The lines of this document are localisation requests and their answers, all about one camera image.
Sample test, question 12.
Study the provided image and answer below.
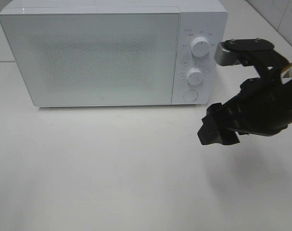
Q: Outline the white upper power knob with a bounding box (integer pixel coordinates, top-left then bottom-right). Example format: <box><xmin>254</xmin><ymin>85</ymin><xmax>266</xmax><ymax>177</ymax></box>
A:
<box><xmin>189</xmin><ymin>35</ymin><xmax>211</xmax><ymax>58</ymax></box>

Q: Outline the white microwave oven body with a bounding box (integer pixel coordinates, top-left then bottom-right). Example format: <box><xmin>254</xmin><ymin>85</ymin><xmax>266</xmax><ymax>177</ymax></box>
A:
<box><xmin>0</xmin><ymin>0</ymin><xmax>228</xmax><ymax>105</ymax></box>

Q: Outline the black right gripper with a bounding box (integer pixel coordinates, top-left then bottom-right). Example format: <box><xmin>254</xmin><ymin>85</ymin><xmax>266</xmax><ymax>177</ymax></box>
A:
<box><xmin>197</xmin><ymin>38</ymin><xmax>292</xmax><ymax>146</ymax></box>

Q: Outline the white timer knob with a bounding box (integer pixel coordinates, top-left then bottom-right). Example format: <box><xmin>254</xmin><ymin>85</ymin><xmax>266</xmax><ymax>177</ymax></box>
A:
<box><xmin>186</xmin><ymin>68</ymin><xmax>204</xmax><ymax>86</ymax></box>

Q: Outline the white microwave door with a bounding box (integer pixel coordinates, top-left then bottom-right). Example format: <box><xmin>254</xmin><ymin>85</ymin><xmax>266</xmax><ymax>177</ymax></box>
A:
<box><xmin>0</xmin><ymin>7</ymin><xmax>180</xmax><ymax>107</ymax></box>

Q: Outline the round white door-release button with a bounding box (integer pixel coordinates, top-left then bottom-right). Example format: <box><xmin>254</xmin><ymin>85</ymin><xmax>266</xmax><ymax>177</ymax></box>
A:
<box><xmin>183</xmin><ymin>90</ymin><xmax>198</xmax><ymax>102</ymax></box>

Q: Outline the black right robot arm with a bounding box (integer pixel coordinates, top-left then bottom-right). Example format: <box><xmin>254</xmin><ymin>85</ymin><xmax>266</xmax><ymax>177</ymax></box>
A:
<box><xmin>197</xmin><ymin>38</ymin><xmax>292</xmax><ymax>145</ymax></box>

